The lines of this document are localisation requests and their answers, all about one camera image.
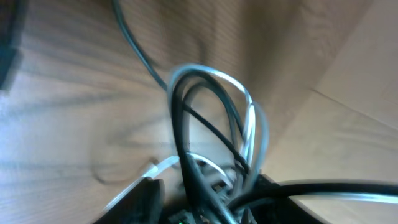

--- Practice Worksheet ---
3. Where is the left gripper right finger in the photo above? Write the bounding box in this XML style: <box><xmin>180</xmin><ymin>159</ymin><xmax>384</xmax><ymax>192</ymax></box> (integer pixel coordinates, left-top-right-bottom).
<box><xmin>248</xmin><ymin>174</ymin><xmax>324</xmax><ymax>224</ymax></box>

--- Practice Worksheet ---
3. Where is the black cable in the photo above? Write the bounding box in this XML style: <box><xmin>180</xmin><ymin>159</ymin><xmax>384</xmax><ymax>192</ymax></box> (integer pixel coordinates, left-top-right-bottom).
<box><xmin>111</xmin><ymin>0</ymin><xmax>398</xmax><ymax>224</ymax></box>

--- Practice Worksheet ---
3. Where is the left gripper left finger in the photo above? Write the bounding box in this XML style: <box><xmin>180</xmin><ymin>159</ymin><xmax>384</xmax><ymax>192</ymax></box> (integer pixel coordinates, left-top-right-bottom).
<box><xmin>93</xmin><ymin>177</ymin><xmax>165</xmax><ymax>224</ymax></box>

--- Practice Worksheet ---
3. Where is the white cable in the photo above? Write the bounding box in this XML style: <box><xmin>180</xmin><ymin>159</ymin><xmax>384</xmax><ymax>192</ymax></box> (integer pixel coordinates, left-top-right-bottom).
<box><xmin>105</xmin><ymin>63</ymin><xmax>398</xmax><ymax>212</ymax></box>

